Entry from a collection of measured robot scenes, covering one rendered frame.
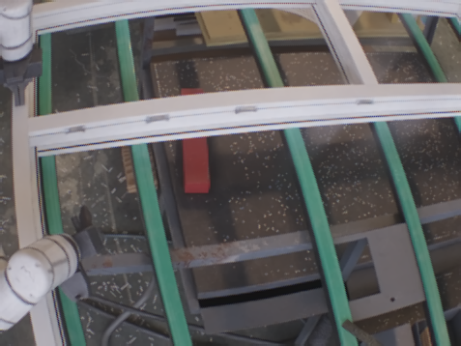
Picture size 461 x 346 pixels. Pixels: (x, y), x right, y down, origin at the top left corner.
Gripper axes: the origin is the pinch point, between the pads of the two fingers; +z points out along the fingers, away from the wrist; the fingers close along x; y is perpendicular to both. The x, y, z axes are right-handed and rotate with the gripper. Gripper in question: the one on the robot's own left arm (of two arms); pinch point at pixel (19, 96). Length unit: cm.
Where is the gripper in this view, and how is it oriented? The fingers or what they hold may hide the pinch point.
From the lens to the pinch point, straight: 174.9
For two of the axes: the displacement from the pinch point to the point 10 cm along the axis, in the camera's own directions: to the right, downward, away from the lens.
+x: -9.8, 1.1, -1.9
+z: -0.9, 5.8, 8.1
